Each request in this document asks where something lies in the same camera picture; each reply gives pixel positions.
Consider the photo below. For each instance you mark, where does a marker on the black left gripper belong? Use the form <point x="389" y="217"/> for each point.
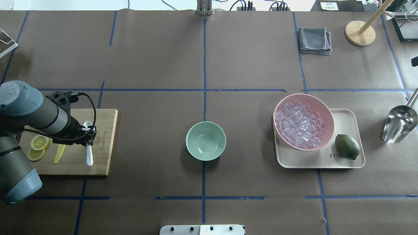
<point x="74" y="127"/>

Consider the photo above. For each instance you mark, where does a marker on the white plastic spoon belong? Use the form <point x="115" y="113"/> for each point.
<point x="89" y="154"/>

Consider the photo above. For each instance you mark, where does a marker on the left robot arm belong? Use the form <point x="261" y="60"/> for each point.
<point x="25" y="109"/>

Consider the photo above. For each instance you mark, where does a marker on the mint green bowl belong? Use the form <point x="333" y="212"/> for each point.
<point x="206" y="141"/>

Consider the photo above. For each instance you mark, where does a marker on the clear ice cubes pile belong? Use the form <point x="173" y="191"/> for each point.
<point x="299" y="125"/>

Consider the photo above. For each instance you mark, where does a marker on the pink bowl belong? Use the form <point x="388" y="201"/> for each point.
<point x="317" y="106"/>

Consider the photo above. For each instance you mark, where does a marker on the metal ice scoop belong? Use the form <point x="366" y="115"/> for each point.
<point x="401" y="121"/>

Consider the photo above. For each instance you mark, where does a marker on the yellow plastic knife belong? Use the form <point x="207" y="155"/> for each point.
<point x="59" y="153"/>

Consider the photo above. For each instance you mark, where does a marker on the bamboo cutting board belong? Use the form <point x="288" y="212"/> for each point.
<point x="73" y="160"/>

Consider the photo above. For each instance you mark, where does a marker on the lemon slice upper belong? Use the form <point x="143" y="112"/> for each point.
<point x="39" y="142"/>

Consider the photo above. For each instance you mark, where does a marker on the lemon slice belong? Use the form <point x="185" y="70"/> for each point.
<point x="39" y="142"/>
<point x="35" y="155"/>

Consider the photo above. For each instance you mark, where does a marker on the lemon slice lower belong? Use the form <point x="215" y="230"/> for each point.
<point x="35" y="155"/>

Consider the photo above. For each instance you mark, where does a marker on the white cup rack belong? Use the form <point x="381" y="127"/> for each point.
<point x="7" y="44"/>

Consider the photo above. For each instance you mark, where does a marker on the grey folded cloth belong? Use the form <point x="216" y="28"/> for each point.
<point x="315" y="41"/>

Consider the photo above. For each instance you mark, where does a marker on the green lime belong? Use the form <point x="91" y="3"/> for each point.
<point x="347" y="146"/>

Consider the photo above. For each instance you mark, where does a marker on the cream rectangular tray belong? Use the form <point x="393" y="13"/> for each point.
<point x="326" y="157"/>

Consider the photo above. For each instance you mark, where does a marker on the wooden mug tree stand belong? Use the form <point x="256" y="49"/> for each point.
<point x="362" y="33"/>

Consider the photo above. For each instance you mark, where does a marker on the metal tray with glasses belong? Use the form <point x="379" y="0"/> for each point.
<point x="406" y="30"/>

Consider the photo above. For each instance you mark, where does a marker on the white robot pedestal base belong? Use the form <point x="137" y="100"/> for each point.
<point x="222" y="229"/>

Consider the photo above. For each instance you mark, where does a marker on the aluminium frame post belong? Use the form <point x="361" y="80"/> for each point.
<point x="204" y="7"/>

